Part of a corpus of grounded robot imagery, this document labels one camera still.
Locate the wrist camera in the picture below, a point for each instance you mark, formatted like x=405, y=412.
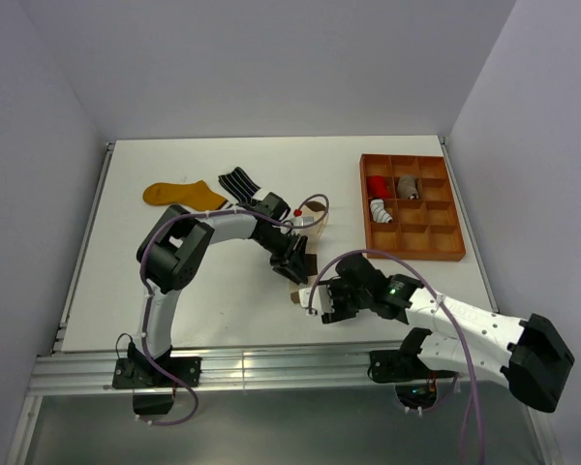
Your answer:
x=316, y=300
x=304, y=217

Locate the aluminium frame rail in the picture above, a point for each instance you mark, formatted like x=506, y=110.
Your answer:
x=284, y=367

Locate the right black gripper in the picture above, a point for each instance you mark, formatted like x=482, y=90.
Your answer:
x=337, y=313

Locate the red rolled sock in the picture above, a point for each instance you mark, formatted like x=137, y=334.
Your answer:
x=378, y=187

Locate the cream brown sock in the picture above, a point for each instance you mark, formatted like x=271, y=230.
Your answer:
x=313, y=235

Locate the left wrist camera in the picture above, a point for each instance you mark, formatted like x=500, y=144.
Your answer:
x=304, y=217

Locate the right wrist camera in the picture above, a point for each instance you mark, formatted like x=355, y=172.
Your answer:
x=316, y=300

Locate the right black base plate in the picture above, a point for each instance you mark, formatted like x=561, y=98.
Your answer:
x=395, y=366

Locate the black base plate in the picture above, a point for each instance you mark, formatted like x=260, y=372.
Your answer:
x=127, y=375
x=395, y=366

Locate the wooden compartment tray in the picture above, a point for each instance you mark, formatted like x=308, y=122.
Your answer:
x=427, y=229

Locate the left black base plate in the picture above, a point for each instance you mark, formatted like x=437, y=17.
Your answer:
x=127, y=375

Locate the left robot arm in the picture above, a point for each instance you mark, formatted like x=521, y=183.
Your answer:
x=170, y=257

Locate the mustard yellow sock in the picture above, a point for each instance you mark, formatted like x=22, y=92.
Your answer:
x=197, y=196

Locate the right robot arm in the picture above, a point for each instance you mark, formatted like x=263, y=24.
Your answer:
x=447, y=336

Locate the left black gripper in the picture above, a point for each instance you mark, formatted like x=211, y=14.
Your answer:
x=291, y=263

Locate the grey rolled sock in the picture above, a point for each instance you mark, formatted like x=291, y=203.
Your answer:
x=407, y=188

